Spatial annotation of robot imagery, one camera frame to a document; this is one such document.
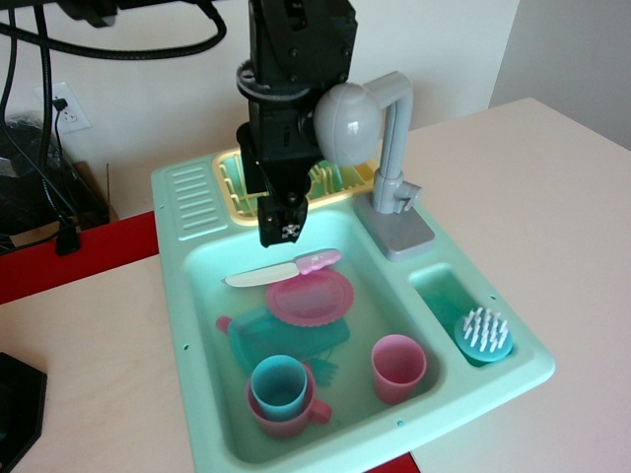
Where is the pink toy plate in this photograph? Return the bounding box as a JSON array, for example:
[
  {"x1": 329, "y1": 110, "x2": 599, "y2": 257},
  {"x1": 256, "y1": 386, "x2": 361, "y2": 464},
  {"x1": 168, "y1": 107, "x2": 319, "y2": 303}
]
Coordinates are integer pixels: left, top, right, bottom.
[{"x1": 265, "y1": 269, "x2": 354, "y2": 327}]

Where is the pink toy mug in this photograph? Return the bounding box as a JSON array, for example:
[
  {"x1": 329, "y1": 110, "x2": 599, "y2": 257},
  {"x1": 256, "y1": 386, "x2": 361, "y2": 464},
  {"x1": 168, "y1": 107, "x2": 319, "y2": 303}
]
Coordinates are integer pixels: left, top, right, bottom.
[{"x1": 245, "y1": 363, "x2": 332, "y2": 439}]

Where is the teal plate in rack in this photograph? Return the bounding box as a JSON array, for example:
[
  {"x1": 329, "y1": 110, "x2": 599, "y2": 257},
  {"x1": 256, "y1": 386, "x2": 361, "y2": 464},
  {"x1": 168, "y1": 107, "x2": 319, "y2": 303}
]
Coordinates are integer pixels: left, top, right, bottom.
[{"x1": 315, "y1": 160, "x2": 343, "y2": 193}]

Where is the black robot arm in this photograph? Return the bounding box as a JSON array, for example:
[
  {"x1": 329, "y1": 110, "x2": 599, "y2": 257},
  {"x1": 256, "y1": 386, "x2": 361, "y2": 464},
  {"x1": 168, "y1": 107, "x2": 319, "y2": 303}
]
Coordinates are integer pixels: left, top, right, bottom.
[{"x1": 237, "y1": 1, "x2": 358, "y2": 247}]

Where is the black cable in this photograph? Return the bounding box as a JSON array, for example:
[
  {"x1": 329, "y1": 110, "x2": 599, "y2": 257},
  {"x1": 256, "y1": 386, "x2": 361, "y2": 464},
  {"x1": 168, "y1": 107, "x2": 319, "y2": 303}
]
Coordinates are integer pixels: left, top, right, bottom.
[{"x1": 0, "y1": 0, "x2": 228, "y2": 233}]

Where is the black object bottom left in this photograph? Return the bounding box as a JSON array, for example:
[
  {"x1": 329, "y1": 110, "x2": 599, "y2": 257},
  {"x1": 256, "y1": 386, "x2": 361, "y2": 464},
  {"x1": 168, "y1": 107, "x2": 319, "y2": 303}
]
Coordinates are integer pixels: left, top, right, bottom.
[{"x1": 1, "y1": 353, "x2": 47, "y2": 472}]

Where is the white wall outlet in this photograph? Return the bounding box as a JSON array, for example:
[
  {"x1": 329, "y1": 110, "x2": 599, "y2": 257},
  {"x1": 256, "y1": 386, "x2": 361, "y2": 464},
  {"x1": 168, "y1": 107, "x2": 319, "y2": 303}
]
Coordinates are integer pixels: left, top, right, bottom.
[{"x1": 52, "y1": 82, "x2": 92, "y2": 135}]

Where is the mint green toy sink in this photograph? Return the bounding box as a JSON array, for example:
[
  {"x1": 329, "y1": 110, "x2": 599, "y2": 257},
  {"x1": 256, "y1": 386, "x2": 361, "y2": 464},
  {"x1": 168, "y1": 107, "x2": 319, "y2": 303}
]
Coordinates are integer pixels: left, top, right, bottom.
[{"x1": 151, "y1": 155, "x2": 555, "y2": 472}]

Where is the yellow dish rack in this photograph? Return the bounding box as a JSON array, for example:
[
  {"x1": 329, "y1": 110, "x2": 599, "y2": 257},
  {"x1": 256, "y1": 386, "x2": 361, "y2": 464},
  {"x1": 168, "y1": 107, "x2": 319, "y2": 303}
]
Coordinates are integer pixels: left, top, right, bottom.
[{"x1": 212, "y1": 149, "x2": 379, "y2": 227}]

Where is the teal toy fork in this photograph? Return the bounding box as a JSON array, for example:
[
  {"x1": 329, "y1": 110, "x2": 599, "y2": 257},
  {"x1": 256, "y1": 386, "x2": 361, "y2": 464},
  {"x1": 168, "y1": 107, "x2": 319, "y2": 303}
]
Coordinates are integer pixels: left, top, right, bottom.
[{"x1": 307, "y1": 359, "x2": 338, "y2": 387}]

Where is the teal toy bottle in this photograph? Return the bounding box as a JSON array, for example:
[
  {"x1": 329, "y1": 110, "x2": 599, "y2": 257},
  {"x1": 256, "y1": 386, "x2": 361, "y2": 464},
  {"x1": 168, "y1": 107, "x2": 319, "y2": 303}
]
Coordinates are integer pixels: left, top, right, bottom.
[{"x1": 215, "y1": 307, "x2": 350, "y2": 374}]

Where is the teal scrub brush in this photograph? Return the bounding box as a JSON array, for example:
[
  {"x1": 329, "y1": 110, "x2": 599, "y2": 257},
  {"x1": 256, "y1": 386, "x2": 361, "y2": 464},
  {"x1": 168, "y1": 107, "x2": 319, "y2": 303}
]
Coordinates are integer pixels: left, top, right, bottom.
[{"x1": 453, "y1": 306, "x2": 514, "y2": 364}]

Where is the toy knife pink handle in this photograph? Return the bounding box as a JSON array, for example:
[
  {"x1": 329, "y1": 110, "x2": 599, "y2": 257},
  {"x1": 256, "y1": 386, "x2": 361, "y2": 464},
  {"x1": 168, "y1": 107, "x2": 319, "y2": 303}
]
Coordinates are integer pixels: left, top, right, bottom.
[{"x1": 222, "y1": 249, "x2": 341, "y2": 288}]

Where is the blue toy cup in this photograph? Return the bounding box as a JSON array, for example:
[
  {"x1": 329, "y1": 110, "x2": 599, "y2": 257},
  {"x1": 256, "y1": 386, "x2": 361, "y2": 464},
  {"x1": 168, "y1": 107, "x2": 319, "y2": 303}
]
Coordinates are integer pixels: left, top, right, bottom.
[{"x1": 250, "y1": 355, "x2": 308, "y2": 422}]

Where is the grey toy faucet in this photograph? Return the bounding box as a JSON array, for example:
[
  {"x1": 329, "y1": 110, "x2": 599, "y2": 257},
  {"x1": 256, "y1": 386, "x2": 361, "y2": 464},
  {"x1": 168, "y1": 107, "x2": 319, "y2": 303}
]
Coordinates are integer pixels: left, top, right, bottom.
[{"x1": 314, "y1": 72, "x2": 435, "y2": 261}]

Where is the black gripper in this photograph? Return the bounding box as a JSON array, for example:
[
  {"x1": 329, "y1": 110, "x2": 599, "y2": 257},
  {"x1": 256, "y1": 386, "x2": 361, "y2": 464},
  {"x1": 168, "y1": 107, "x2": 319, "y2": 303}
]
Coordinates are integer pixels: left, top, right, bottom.
[{"x1": 237, "y1": 91, "x2": 322, "y2": 247}]

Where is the pink toy cup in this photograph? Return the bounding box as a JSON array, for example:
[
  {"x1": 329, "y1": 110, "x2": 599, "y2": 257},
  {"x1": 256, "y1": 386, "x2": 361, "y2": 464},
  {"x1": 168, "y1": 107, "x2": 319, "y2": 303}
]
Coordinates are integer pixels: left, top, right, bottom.
[{"x1": 371, "y1": 334, "x2": 427, "y2": 405}]

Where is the black plug on table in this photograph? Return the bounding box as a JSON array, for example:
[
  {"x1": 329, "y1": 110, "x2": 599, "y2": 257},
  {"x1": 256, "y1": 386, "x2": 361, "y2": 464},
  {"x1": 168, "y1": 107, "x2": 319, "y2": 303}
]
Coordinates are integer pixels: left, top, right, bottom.
[{"x1": 55, "y1": 224, "x2": 81, "y2": 256}]

